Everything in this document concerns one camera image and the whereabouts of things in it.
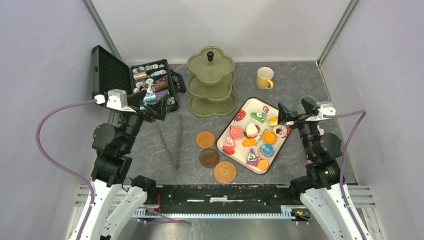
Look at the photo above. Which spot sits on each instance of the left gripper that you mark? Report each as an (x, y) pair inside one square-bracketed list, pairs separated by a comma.
[(158, 107)]

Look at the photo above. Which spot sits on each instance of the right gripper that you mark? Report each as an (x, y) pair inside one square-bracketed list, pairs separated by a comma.
[(283, 113)]

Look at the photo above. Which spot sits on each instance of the yellow glazed donut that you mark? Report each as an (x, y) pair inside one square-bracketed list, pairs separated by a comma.
[(273, 121)]

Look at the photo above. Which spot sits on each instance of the white chocolate drizzle donut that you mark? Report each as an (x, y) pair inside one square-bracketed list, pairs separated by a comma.
[(281, 131)]

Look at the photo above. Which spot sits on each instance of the green triangular cake slice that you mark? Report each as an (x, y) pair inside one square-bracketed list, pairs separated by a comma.
[(259, 116)]

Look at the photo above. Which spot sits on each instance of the blue glazed donut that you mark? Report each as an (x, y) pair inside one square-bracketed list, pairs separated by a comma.
[(266, 151)]

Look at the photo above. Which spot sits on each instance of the metal serving tongs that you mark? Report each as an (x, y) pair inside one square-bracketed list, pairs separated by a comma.
[(173, 147)]

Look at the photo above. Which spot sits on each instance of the pink swirl roll cake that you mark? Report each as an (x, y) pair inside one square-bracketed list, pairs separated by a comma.
[(236, 132)]

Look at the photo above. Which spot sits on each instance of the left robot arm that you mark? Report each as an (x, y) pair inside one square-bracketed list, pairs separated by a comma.
[(113, 144)]

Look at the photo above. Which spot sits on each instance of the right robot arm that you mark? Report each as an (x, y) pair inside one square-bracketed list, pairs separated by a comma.
[(323, 189)]

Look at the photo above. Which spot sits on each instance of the grey-green ceramic mug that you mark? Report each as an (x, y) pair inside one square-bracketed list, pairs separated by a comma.
[(306, 98)]

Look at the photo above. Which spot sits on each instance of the orange macaron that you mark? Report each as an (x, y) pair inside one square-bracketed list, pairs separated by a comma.
[(269, 138)]

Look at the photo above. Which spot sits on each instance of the yellow ceramic mug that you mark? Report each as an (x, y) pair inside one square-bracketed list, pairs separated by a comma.
[(264, 78)]

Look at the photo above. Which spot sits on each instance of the white roll cake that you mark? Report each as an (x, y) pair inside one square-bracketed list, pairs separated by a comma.
[(252, 130)]

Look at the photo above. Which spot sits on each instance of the strawberry print serving tray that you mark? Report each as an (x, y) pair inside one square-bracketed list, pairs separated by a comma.
[(243, 118)]

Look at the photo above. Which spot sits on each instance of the light brown round coaster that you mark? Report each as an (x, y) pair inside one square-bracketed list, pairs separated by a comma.
[(205, 139)]

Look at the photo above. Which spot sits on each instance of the green three-tier dessert stand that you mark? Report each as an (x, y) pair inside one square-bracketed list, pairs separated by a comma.
[(211, 86)]

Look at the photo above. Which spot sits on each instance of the small orange pastry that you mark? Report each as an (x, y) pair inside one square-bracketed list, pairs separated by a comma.
[(248, 142)]

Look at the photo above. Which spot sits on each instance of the black poker chip case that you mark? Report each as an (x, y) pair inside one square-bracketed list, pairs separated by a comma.
[(110, 73)]

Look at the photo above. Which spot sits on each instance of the round orange biscuit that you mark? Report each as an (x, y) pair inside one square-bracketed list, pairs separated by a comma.
[(263, 164)]

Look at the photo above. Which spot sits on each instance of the purple cake slice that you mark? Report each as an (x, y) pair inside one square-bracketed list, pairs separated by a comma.
[(252, 159)]

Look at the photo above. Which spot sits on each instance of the dark brown round coaster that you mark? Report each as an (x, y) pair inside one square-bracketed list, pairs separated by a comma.
[(209, 158)]

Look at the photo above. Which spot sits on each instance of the red strawberry cake slice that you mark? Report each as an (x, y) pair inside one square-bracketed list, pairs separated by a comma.
[(229, 145)]

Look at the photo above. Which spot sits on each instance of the woven rattan round coaster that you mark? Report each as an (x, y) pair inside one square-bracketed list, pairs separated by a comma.
[(225, 172)]

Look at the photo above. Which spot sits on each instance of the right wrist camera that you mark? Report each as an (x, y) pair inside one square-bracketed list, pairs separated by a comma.
[(324, 110)]

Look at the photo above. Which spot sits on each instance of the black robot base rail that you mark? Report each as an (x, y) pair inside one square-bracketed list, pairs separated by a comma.
[(221, 199)]

